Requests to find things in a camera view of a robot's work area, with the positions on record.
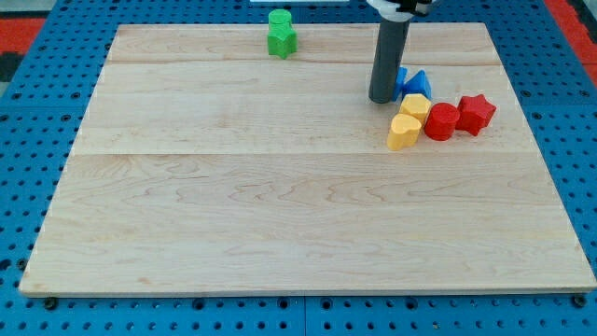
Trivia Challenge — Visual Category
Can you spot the gray cylindrical pusher rod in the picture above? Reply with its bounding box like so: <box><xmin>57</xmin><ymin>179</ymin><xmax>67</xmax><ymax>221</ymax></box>
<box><xmin>368</xmin><ymin>19</ymin><xmax>410</xmax><ymax>104</ymax></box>

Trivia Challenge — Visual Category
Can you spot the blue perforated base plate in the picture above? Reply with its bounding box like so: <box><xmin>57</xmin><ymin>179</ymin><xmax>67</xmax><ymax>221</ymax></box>
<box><xmin>1</xmin><ymin>0</ymin><xmax>596</xmax><ymax>335</ymax></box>

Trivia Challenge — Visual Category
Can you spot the yellow pentagon block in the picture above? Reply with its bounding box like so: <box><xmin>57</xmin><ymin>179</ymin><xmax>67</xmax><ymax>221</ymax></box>
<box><xmin>398</xmin><ymin>93</ymin><xmax>432</xmax><ymax>125</ymax></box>

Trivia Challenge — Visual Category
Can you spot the light wooden board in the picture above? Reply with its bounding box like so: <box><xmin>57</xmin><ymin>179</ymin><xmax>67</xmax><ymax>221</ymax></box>
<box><xmin>20</xmin><ymin>23</ymin><xmax>596</xmax><ymax>298</ymax></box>

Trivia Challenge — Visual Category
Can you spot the blue triangle block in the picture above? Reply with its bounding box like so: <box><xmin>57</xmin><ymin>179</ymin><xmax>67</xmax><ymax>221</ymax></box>
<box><xmin>402</xmin><ymin>70</ymin><xmax>432</xmax><ymax>100</ymax></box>

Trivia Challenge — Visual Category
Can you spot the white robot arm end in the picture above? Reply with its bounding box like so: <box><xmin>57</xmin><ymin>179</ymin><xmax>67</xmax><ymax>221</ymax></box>
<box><xmin>367</xmin><ymin>0</ymin><xmax>440</xmax><ymax>22</ymax></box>

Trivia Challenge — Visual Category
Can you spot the green cylinder block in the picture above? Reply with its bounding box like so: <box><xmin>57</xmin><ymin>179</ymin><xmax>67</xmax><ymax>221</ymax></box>
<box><xmin>268</xmin><ymin>8</ymin><xmax>292</xmax><ymax>26</ymax></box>

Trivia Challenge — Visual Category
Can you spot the green star block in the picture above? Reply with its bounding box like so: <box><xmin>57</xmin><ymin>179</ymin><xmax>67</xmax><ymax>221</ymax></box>
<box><xmin>267</xmin><ymin>23</ymin><xmax>298</xmax><ymax>59</ymax></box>

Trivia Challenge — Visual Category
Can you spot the blue cube block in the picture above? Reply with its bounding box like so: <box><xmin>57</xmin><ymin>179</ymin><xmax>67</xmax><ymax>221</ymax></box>
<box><xmin>392</xmin><ymin>66</ymin><xmax>408</xmax><ymax>102</ymax></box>

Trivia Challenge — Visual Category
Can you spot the red star block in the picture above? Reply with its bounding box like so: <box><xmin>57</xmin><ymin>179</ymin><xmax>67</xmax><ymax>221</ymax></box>
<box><xmin>456</xmin><ymin>94</ymin><xmax>497</xmax><ymax>136</ymax></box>

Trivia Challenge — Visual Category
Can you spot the yellow heart block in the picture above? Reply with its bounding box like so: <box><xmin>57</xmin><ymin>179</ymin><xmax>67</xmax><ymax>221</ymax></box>
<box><xmin>386</xmin><ymin>113</ymin><xmax>422</xmax><ymax>151</ymax></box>

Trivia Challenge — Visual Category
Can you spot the red cylinder block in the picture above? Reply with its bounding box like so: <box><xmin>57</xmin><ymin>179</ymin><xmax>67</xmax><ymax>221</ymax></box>
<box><xmin>424</xmin><ymin>103</ymin><xmax>460</xmax><ymax>141</ymax></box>

